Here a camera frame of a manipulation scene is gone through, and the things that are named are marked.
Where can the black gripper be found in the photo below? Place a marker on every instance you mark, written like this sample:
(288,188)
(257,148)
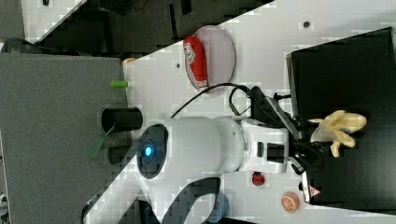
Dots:
(302,154)

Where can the peeled banana toy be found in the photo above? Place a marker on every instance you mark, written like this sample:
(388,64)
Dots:
(337,128)

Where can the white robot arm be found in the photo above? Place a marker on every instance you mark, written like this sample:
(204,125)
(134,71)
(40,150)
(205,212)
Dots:
(178,163)

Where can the black toaster oven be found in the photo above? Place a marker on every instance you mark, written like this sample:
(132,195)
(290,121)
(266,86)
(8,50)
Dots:
(356,74)

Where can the orange slice toy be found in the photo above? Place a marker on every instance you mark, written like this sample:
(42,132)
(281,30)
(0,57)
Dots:
(290,202)

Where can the red strawberry toy on table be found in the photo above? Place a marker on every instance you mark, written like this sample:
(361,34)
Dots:
(257,179)

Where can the blue cup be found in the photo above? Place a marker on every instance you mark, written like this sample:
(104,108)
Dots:
(220,209)

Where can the grey round plate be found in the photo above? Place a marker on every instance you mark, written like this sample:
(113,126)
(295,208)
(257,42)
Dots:
(219,53)

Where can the red ketchup bottle toy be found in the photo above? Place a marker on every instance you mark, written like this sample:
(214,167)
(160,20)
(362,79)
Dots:
(194,52)

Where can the green marker cap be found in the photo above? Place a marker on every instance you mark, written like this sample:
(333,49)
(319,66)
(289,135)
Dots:
(119,84)

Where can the green spatula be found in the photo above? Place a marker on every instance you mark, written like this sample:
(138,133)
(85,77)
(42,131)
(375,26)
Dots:
(96,146)

